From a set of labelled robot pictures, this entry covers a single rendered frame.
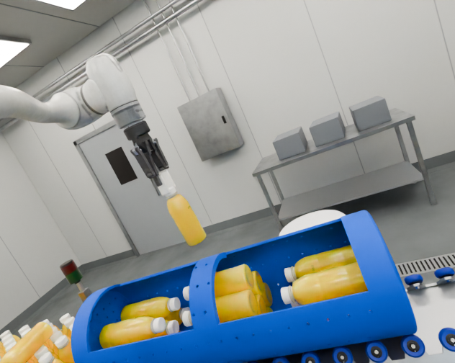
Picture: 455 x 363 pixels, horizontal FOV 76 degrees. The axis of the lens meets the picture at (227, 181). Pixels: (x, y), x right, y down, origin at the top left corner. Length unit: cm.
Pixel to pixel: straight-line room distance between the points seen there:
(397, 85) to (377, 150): 77
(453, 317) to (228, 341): 53
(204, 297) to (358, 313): 34
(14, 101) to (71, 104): 29
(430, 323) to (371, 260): 29
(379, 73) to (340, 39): 59
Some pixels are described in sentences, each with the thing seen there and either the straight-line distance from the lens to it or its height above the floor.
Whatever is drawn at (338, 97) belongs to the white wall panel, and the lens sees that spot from 391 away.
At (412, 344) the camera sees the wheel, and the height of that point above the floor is 97.
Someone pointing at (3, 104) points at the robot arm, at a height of 175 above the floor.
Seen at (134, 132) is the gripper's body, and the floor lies 164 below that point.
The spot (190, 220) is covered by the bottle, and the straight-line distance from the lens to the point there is 96.
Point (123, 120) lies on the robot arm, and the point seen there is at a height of 168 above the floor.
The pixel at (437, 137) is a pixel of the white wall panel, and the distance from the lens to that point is 420.
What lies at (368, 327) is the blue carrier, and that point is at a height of 107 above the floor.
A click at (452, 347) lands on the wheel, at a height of 96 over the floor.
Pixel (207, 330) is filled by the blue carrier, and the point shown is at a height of 113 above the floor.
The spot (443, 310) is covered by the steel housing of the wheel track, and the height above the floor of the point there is 93.
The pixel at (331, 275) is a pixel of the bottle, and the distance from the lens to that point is 74.
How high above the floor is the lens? 157
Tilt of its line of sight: 11 degrees down
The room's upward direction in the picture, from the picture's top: 25 degrees counter-clockwise
